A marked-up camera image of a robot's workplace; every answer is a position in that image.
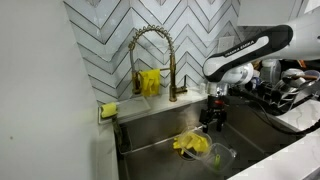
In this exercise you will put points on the stainless steel sink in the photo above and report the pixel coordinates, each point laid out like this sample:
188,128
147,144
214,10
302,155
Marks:
166,120

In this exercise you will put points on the small white bottle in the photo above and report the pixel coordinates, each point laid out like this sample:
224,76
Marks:
202,88

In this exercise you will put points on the black dish rack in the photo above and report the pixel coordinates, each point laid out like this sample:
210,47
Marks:
270,97

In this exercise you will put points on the black sink caddy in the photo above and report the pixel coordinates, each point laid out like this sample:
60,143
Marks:
122,137

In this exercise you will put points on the metal sink drain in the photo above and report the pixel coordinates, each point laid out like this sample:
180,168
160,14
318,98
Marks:
233,153

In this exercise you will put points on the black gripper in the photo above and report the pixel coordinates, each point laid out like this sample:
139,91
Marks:
216,110

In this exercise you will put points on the clear sponge tray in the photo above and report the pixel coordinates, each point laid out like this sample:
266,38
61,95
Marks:
133,106

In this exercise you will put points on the crumpled yellow cloth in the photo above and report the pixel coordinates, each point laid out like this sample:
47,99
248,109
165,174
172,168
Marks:
193,142

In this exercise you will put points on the metal ladle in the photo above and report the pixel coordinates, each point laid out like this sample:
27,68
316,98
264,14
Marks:
292,74

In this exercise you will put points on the clear round bowl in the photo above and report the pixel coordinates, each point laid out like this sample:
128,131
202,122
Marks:
202,136

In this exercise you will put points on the small grey bowl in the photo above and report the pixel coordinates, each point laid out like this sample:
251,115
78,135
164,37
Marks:
312,74

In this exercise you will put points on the gold spring faucet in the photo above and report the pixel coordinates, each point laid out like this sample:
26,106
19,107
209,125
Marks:
172,66

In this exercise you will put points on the yellow cloth on faucet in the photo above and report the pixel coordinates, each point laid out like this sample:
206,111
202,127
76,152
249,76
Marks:
150,83

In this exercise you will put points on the clear square plastic bowl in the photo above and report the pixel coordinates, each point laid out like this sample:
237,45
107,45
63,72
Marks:
227,160

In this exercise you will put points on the white wall outlet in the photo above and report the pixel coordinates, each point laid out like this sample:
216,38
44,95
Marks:
226,41

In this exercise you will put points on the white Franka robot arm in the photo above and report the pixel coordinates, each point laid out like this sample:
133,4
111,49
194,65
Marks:
300,36

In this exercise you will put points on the green measuring spoon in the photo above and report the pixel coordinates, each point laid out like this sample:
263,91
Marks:
217,162

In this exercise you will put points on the clear baby bottle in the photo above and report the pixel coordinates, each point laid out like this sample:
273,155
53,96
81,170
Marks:
270,71

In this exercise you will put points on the yellow sponge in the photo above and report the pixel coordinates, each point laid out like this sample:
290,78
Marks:
109,110

